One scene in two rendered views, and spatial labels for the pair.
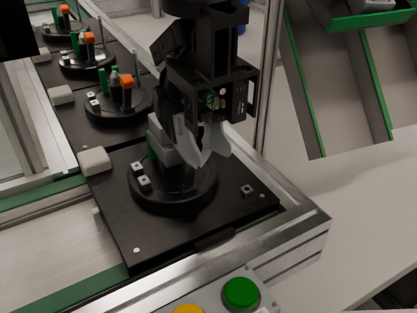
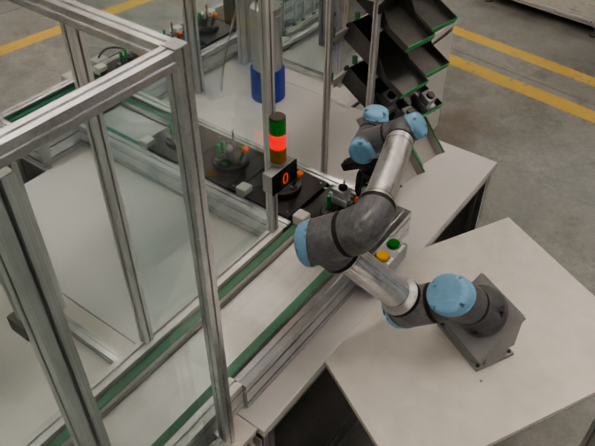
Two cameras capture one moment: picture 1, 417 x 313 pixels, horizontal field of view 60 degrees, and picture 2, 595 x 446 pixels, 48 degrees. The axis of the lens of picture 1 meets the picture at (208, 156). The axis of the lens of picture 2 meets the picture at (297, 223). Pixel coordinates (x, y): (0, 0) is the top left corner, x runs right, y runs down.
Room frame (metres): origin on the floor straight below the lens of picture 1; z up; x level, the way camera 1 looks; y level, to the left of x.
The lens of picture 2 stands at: (-1.08, 0.88, 2.45)
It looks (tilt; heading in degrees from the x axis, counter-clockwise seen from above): 42 degrees down; 336
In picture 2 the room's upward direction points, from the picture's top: straight up
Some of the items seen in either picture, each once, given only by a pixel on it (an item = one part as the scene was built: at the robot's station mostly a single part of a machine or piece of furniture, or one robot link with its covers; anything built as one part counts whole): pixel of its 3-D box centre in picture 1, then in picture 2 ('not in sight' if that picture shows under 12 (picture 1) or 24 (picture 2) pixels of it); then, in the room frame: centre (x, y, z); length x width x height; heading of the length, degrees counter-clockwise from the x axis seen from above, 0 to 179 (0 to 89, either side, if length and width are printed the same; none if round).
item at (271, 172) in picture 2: not in sight; (278, 150); (0.43, 0.28, 1.29); 0.12 x 0.05 x 0.25; 120
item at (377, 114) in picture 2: not in sight; (374, 126); (0.34, 0.01, 1.37); 0.09 x 0.08 x 0.11; 136
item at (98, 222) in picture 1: (98, 219); not in sight; (0.36, 0.16, 0.95); 0.01 x 0.01 x 0.04; 30
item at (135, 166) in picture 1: (136, 169); not in sight; (0.41, 0.11, 1.00); 0.02 x 0.01 x 0.02; 30
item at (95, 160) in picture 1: (95, 164); (301, 218); (0.46, 0.19, 0.97); 0.05 x 0.05 x 0.04; 30
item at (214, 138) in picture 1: (215, 141); not in sight; (0.34, -0.01, 1.10); 0.06 x 0.03 x 0.09; 30
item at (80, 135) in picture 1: (116, 89); (282, 177); (0.64, 0.18, 1.01); 0.24 x 0.24 x 0.13; 30
